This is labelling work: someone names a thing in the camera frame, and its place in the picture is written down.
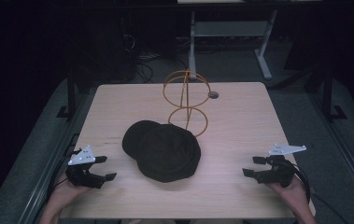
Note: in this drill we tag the black metal stand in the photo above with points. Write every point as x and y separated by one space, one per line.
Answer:
71 93
328 93

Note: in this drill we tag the black hat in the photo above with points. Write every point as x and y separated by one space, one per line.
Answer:
165 152

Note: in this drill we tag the person's left hand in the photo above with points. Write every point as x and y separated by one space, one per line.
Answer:
67 193

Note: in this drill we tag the grey metal frame rail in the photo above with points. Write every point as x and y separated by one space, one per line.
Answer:
349 161
45 174

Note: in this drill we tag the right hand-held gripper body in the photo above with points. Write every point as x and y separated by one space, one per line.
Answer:
279 174

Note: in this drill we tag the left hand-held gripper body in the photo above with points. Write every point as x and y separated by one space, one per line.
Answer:
81 158

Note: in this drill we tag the white metal desk frame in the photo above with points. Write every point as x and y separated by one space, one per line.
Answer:
227 28

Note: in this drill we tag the person's right hand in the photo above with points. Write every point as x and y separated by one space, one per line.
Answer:
294 194

